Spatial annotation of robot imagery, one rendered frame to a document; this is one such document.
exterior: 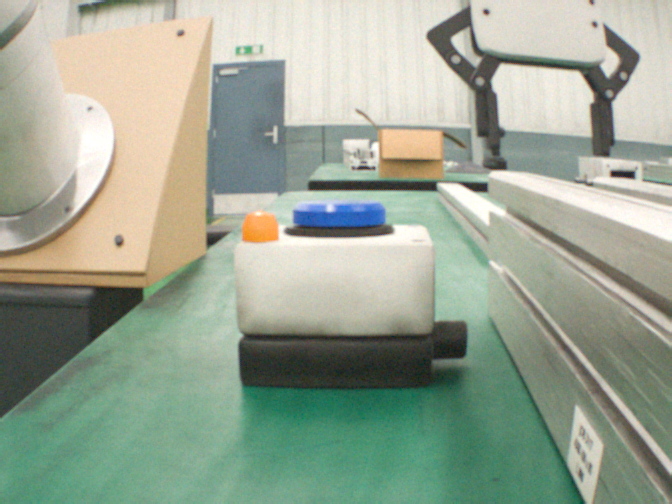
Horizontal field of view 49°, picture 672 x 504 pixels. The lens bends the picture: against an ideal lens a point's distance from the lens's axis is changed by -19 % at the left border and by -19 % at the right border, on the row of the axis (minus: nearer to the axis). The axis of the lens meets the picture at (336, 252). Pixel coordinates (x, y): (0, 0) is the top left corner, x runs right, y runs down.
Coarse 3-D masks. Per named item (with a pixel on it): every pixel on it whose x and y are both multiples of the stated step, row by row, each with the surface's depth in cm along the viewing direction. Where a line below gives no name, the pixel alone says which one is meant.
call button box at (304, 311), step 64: (256, 256) 36; (320, 256) 36; (384, 256) 35; (256, 320) 36; (320, 320) 36; (384, 320) 36; (448, 320) 40; (256, 384) 36; (320, 384) 36; (384, 384) 36
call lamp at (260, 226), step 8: (248, 216) 36; (256, 216) 36; (264, 216) 36; (272, 216) 36; (248, 224) 36; (256, 224) 36; (264, 224) 36; (272, 224) 36; (248, 232) 36; (256, 232) 36; (264, 232) 36; (272, 232) 36; (248, 240) 36; (256, 240) 36; (264, 240) 36; (272, 240) 36
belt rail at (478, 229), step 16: (448, 192) 134; (464, 192) 133; (448, 208) 134; (464, 208) 104; (480, 208) 99; (496, 208) 99; (464, 224) 105; (480, 224) 85; (480, 240) 85; (496, 256) 71
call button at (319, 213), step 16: (304, 208) 38; (320, 208) 38; (336, 208) 37; (352, 208) 37; (368, 208) 38; (384, 208) 39; (304, 224) 38; (320, 224) 38; (336, 224) 37; (352, 224) 37; (368, 224) 38
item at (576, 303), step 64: (512, 192) 40; (576, 192) 27; (640, 192) 39; (512, 256) 40; (576, 256) 30; (640, 256) 17; (512, 320) 40; (576, 320) 25; (640, 320) 17; (576, 384) 24; (640, 384) 17; (576, 448) 23; (640, 448) 17
